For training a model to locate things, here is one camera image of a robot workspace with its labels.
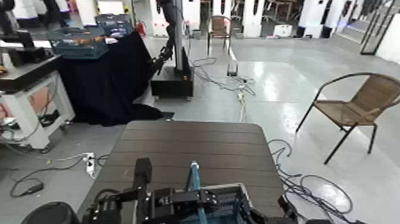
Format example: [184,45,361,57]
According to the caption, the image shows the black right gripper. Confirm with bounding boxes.
[249,195,333,224]

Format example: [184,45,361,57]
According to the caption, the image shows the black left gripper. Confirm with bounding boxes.
[147,186,220,224]

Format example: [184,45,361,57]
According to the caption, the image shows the blue plastic crate with handle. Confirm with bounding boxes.
[180,160,262,224]

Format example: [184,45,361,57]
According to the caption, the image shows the small blue mesh crate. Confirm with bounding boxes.
[95,14,134,39]

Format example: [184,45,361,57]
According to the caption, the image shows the large blue mesh crate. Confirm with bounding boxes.
[46,26,110,60]

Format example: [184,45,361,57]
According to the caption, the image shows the black mobile robot with column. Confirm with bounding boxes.
[148,0,195,102]

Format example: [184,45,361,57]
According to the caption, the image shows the white power strip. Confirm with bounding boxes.
[85,152,96,180]

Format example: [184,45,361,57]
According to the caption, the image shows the grey power adapter box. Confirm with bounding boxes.
[226,60,239,77]

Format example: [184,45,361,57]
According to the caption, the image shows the black draped table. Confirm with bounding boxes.
[57,30,175,127]

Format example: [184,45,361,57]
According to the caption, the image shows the white storage box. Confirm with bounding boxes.
[273,24,294,38]

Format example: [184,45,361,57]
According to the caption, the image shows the red fire extinguisher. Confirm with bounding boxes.
[137,20,147,38]

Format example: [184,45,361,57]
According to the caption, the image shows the white cart with grey top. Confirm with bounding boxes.
[0,46,76,154]

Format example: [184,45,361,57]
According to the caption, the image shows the black box device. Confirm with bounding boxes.
[7,46,55,67]

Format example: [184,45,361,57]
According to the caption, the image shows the black monitor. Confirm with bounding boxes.
[16,29,36,49]

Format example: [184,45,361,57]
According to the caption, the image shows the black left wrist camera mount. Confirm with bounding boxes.
[134,157,153,224]

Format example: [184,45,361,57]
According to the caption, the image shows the white extension cord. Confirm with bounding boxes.
[237,92,248,123]

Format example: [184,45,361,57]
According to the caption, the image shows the short black cable loop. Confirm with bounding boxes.
[96,154,110,168]

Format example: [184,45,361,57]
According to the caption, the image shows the grey tangled floor cables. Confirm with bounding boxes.
[189,57,257,97]

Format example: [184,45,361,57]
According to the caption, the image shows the wicker chair with black frame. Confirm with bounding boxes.
[295,72,400,166]

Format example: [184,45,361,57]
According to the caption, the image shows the white floor cable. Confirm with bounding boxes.
[0,142,89,164]

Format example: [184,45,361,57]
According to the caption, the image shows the wicker chair with metal frame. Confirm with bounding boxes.
[206,15,233,57]

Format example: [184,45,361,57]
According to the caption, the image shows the black cable with adapter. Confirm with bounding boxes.
[9,156,86,199]

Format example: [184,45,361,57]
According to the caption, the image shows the black cables under cart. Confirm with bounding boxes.
[37,109,62,128]

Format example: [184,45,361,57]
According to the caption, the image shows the black metal frame stand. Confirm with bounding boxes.
[360,0,398,57]

